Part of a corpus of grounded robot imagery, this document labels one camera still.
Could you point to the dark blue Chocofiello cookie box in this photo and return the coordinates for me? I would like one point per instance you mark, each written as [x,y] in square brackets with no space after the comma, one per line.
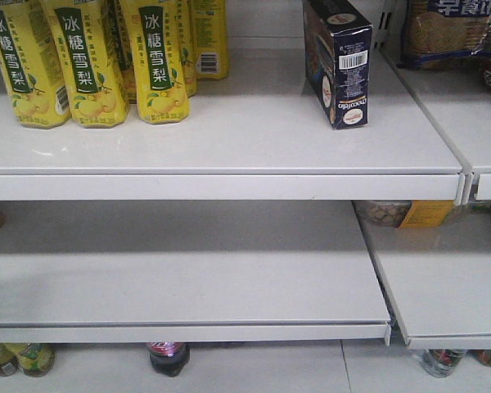
[337,44]

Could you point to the white snack shelving unit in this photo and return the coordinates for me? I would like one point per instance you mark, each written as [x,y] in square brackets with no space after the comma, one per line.
[237,224]

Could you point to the yellow pear drink bottle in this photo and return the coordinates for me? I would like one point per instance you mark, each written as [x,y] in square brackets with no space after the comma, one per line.
[161,93]
[93,80]
[209,25]
[30,66]

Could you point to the clear bottle bottom shelf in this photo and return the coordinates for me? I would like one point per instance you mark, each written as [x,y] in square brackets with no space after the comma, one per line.
[441,363]

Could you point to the yellow pear drink bottle middle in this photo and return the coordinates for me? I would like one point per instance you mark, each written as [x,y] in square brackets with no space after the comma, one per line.
[93,80]

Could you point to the dark cola bottle bottom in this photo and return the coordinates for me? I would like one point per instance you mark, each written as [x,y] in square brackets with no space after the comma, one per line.
[168,358]

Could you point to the yellow pear drink bottle right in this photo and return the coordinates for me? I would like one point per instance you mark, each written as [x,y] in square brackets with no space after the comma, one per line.
[161,93]

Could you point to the blue breakfast biscuit pack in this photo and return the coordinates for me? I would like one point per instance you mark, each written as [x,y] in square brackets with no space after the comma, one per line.
[438,34]

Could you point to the yellow cracker package below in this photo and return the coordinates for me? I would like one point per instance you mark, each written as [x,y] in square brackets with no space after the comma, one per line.
[404,214]

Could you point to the yellow pear drink bottle back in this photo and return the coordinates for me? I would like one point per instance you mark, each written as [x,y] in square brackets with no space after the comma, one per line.
[209,25]

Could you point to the yellow pear drink bottle left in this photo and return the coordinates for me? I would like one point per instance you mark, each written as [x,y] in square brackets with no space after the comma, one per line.
[30,66]

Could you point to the green tea bottles bottom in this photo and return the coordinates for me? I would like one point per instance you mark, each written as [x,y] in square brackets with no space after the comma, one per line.
[33,359]

